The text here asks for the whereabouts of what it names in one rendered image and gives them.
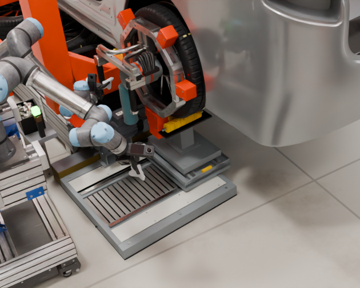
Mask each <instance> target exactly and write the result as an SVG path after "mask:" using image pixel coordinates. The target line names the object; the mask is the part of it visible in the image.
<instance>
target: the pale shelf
mask: <svg viewBox="0 0 360 288"><path fill-rule="evenodd" d="M44 122H45V126H46V128H45V129H44V131H45V134H46V138H43V139H41V138H40V137H39V132H38V131H36V132H33V133H31V134H28V135H24V133H23V131H22V129H21V128H20V125H19V123H18V122H16V124H17V127H18V131H19V133H20V134H21V135H22V136H23V137H24V139H25V140H26V141H27V142H28V143H29V144H31V143H32V142H34V141H38V142H39V144H42V143H44V142H46V141H49V140H51V139H53V138H55V137H57V136H58V135H57V132H56V131H55V130H54V129H53V128H52V127H51V126H50V125H49V124H48V123H47V122H46V121H45V120H44Z"/></svg>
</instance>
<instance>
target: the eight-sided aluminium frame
mask: <svg viewBox="0 0 360 288"><path fill-rule="evenodd" d="M160 29H161V27H158V26H156V25H154V24H153V23H151V22H149V21H147V20H145V19H144V18H143V17H136V18H134V19H131V20H130V21H129V23H128V24H127V26H126V28H125V29H124V31H123V32H122V34H121V36H120V42H121V48H122V49H123V48H126V47H129V46H132V45H133V36H134V35H135V34H136V32H137V31H138V30H139V31H141V32H142V33H145V34H146V35H147V36H149V37H150V38H152V39H153V41H154V43H155V45H156V46H157V48H158V50H159V52H160V54H161V56H162V58H163V60H164V62H165V64H166V65H167V67H168V69H169V72H170V82H171V94H172V100H173V101H172V103H171V104H169V105H168V106H166V105H164V104H163V103H162V102H160V101H159V100H157V99H156V98H155V97H153V96H152V95H151V94H150V92H149V90H148V88H147V86H146V85H144V86H142V87H141V88H142V90H143V92H144V93H143V92H142V90H141V88H137V89H135V90H136V92H137V94H138V96H139V99H140V100H141V102H142V103H143V104H144V105H146V106H147V107H148V108H150V109H151V110H152V111H153V112H155V113H156V114H158V115H159V116H160V117H161V118H163V119H164V118H166V117H168V116H170V115H172V114H174V112H175V111H177V110H178V109H179V108H180V107H182V106H183V105H184V104H185V103H186V101H184V100H183V99H181V98H180V97H178V96H177V95H176V91H175V84H176V83H178V82H181V81H184V78H183V72H184V70H183V66H182V64H181V62H180V61H179V59H178V57H177V55H176V53H175V51H174V49H173V47H172V46H169V47H167V48H165V49H162V48H161V46H160V45H159V43H158V41H157V40H156V37H157V35H158V33H159V30H160ZM131 52H134V50H132V51H129V53H131ZM122 55H123V58H124V56H126V55H128V52H126V53H123V54H122ZM171 60H172V61H171ZM127 62H128V63H133V62H135V57H132V58H130V61H129V60H128V61H127Z"/></svg>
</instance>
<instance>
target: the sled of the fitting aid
mask: <svg viewBox="0 0 360 288"><path fill-rule="evenodd" d="M147 159H148V160H149V161H150V162H152V163H153V164H154V165H155V166H156V167H157V168H159V169H160V170H161V171H162V172H163V173H164V174H166V175H167V176H168V177H169V178H170V179H171V180H172V181H173V182H175V183H176V184H177V185H178V186H179V187H180V188H181V189H182V190H184V191H185V192H187V191H188V190H190V189H192V188H194V187H196V186H198V185H199V184H201V183H203V182H205V181H206V180H208V179H210V178H212V177H214V176H216V175H217V174H219V173H221V172H223V171H225V170H227V169H228V168H230V158H229V157H228V156H226V155H225V154H224V153H223V152H221V155H220V156H218V157H216V158H214V159H213V160H211V161H209V162H207V163H205V164H204V165H202V166H200V167H198V168H196V169H194V170H192V171H190V172H188V173H186V174H185V175H183V174H182V173H181V172H180V171H179V170H177V169H176V168H175V167H174V166H173V165H171V164H170V163H169V162H168V161H167V160H165V159H164V158H163V157H162V156H161V155H159V154H158V153H157V152H156V151H154V156H153V158H147Z"/></svg>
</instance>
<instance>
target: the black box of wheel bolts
mask: <svg viewBox="0 0 360 288"><path fill-rule="evenodd" d="M16 105H17V107H18V110H19V113H20V116H21V119H22V120H21V121H19V122H18V123H19V125H20V128H21V129H22V131H23V133H24V135H28V134H31V133H33V132H36V131H38V128H37V124H36V122H35V120H34V118H33V114H32V112H31V108H32V107H35V106H37V107H38V105H37V103H36V102H35V100H34V98H32V99H29V100H26V101H23V102H20V103H16ZM38 108H39V107H38ZM40 112H41V110H40ZM40 115H41V116H42V124H43V128H44V129H45V128H46V126H45V122H44V119H43V114H42V112H41V113H40Z"/></svg>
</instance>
